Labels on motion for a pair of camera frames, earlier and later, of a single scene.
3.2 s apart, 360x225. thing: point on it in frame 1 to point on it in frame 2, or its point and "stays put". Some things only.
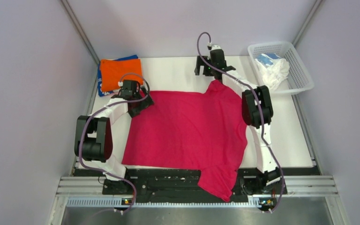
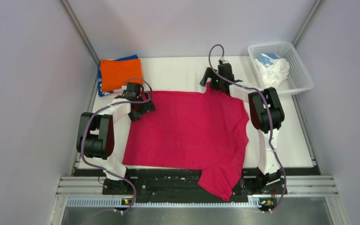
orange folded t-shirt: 111,71 stays put
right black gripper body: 209,68 to 216,82
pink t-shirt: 206,130 stays put
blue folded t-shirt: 102,93 stays put
